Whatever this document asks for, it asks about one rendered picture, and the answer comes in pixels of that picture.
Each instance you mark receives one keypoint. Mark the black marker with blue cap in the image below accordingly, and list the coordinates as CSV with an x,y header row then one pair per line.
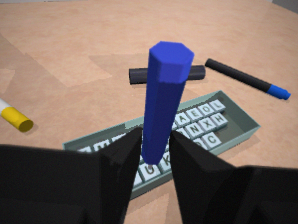
x,y
248,79

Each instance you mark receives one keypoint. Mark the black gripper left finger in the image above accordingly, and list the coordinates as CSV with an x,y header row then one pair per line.
x,y
101,182

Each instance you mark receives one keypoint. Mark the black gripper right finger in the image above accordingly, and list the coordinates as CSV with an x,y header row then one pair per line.
x,y
212,191

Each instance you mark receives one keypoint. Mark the small grey keyboard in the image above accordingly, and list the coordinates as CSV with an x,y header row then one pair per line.
x,y
213,121

